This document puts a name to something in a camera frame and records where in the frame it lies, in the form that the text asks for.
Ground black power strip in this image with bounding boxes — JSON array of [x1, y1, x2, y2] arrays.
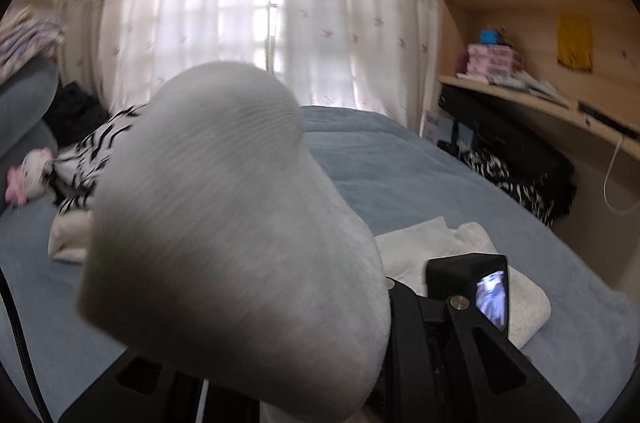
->
[[577, 102, 631, 134]]

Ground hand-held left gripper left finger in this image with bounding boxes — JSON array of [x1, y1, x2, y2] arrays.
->
[[59, 345, 263, 423]]

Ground black white patterned cloth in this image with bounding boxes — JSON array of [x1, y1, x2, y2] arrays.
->
[[460, 148, 556, 226]]

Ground purple floral folded blanket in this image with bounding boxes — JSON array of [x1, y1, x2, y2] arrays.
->
[[0, 10, 66, 78]]

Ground pink drawer organizer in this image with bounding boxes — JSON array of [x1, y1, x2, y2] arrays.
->
[[466, 43, 521, 76]]

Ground white cable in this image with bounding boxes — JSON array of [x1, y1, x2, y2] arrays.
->
[[602, 135, 632, 216]]

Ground large black bag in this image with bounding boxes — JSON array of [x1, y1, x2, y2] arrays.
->
[[439, 85, 576, 224]]

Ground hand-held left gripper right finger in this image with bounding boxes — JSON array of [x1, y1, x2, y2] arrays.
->
[[367, 279, 582, 423]]

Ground black cloth heap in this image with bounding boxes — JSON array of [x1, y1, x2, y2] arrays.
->
[[42, 83, 111, 148]]

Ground pile of papers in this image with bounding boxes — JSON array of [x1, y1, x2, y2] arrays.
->
[[457, 70, 573, 108]]

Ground black white zebra print clothes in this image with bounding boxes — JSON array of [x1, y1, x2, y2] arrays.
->
[[52, 103, 151, 214]]

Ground thin black cable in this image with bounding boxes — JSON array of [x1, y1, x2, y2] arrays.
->
[[0, 273, 53, 423]]

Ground wooden bookshelf desk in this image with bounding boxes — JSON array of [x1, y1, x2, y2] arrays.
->
[[435, 0, 640, 289]]

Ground yellow hanging pouch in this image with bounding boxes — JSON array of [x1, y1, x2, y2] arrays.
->
[[556, 14, 595, 74]]

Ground white cardboard box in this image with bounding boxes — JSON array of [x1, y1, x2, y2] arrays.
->
[[422, 110, 461, 154]]

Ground light grey zip hoodie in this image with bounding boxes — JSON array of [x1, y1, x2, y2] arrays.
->
[[75, 62, 552, 423]]

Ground blue-grey bed blanket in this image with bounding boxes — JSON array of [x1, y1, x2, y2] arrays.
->
[[0, 105, 626, 423]]

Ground white floral sheer curtain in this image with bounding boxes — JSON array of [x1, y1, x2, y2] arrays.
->
[[272, 0, 443, 128], [55, 0, 281, 108]]

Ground white pink cat plush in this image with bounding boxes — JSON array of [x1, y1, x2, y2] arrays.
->
[[5, 147, 58, 206]]

